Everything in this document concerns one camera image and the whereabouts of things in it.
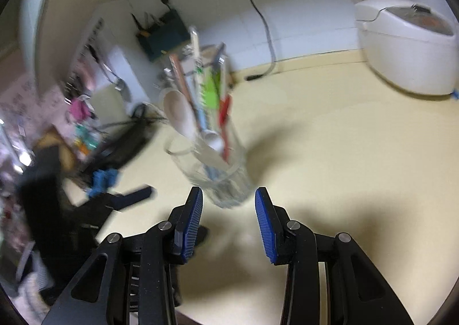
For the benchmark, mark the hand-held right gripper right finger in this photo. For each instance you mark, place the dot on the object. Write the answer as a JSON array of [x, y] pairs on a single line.
[[265, 224]]

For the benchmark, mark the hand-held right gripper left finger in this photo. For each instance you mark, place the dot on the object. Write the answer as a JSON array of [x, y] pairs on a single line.
[[190, 224]]

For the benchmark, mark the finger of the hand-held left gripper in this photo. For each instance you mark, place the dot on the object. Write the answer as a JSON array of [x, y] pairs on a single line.
[[132, 197]]

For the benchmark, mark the glass cup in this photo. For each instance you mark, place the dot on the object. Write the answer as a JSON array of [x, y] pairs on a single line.
[[222, 181]]

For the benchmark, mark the white plastic spoon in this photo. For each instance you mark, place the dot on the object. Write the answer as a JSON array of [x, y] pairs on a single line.
[[212, 140]]

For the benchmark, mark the beige speckled rice spoon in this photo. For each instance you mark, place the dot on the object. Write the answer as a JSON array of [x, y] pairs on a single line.
[[179, 113]]

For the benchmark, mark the red plastic spoon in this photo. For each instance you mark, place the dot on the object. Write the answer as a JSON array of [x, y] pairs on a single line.
[[225, 124]]

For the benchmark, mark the green silicone brush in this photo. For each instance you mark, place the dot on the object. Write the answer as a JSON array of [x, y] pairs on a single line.
[[211, 92]]

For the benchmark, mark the paper-wrapped chopsticks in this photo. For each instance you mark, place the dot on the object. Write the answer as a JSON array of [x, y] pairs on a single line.
[[195, 56]]

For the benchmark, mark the blue cloth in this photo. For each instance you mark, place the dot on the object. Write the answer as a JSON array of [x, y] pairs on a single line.
[[103, 183]]

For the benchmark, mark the black electric griddle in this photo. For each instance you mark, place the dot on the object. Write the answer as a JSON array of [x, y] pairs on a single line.
[[125, 142]]

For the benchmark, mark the pink cloth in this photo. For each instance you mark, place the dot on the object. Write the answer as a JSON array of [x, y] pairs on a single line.
[[79, 109]]

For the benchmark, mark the dark green utensil holder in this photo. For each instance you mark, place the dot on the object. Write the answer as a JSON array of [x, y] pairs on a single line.
[[165, 38]]

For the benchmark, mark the white rice cooker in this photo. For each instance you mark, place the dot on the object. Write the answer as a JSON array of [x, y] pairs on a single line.
[[408, 49]]

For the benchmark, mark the blue tag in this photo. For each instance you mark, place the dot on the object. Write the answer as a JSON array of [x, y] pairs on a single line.
[[456, 93]]

